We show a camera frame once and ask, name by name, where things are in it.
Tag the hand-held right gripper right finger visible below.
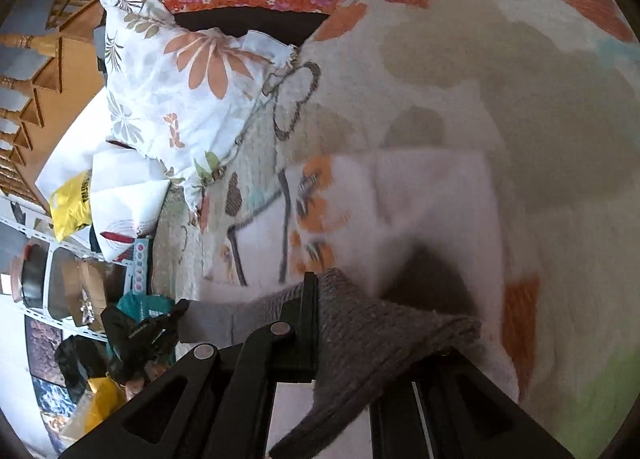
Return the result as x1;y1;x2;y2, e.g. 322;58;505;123
369;346;576;459

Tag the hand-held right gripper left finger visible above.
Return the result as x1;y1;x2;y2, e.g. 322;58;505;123
60;271;321;459

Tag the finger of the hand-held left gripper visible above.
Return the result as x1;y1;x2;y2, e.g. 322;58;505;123
167;298;192;329

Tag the grey knitted small garment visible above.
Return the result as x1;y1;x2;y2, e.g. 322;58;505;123
177;268;483;459

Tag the teal bag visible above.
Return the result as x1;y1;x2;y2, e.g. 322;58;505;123
117;291;174;321

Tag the dotted pink and blue box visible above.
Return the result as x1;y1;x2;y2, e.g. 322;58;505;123
127;238;154;293

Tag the black plastic bag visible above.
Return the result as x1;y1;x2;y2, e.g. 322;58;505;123
55;338;109;403

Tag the brown cardboard box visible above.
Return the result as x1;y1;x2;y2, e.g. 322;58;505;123
60;259;109;331

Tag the white metal shelf rack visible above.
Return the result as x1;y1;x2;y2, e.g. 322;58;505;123
0;209;137;346

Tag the dark cooking pot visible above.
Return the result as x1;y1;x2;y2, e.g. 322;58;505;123
10;241;51;309

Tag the white plastic bag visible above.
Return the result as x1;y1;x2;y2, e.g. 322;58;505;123
35;139;172;265

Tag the yellow plastic bag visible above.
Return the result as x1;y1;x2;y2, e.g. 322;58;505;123
48;171;94;243

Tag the white garment with orange print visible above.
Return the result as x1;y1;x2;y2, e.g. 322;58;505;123
202;149;523;405

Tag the white floral pillow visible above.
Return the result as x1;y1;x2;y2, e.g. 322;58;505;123
99;0;301;231

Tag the flower patterned fleece blanket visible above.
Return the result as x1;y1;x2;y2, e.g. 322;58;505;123
150;0;640;459

